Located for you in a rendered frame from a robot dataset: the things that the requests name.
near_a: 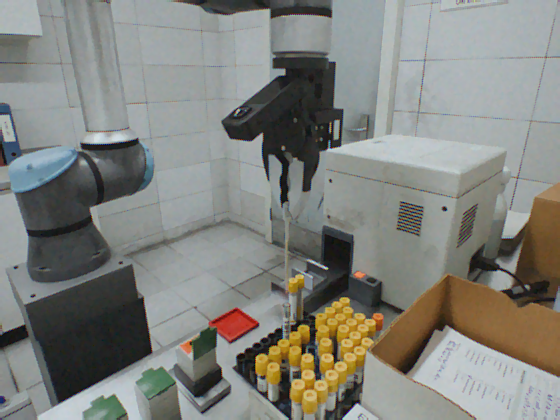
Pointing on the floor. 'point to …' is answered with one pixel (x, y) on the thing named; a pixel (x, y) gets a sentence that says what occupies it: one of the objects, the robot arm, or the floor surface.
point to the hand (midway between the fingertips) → (287, 211)
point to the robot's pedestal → (92, 349)
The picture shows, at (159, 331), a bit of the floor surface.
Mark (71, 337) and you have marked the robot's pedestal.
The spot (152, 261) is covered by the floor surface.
